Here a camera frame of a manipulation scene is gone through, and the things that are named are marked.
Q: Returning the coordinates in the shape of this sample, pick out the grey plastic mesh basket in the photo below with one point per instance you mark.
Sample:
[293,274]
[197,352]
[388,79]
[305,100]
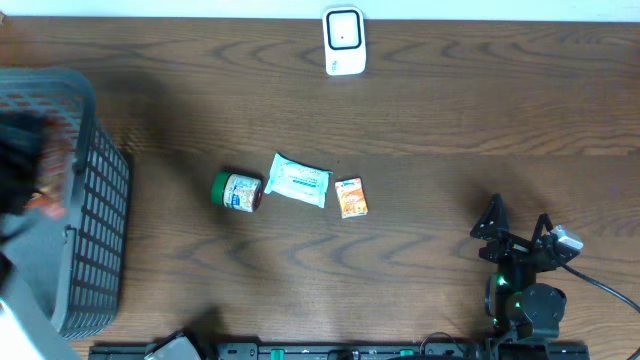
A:
[73,264]

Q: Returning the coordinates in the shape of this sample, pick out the white barcode scanner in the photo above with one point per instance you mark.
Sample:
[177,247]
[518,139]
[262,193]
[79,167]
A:
[344,41]

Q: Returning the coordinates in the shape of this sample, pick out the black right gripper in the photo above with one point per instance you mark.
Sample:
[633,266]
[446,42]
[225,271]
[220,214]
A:
[511,245]

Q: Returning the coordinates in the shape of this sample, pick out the teal wet wipes pack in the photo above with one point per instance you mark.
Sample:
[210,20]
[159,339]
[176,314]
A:
[297,181]

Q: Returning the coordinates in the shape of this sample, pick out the green lid jar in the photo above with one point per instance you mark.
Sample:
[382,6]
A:
[236,191]

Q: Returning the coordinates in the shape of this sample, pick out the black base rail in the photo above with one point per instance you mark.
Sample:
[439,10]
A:
[433,350]

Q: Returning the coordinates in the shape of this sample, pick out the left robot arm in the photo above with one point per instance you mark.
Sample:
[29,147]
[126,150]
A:
[25,331]

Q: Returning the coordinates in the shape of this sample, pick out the orange tissue pack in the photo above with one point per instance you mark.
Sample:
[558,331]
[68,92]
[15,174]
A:
[351,198]

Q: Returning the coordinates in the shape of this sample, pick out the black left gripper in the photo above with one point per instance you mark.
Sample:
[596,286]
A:
[17,163]

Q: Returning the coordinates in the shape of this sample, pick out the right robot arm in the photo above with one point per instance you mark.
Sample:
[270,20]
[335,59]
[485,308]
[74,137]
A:
[523,310]

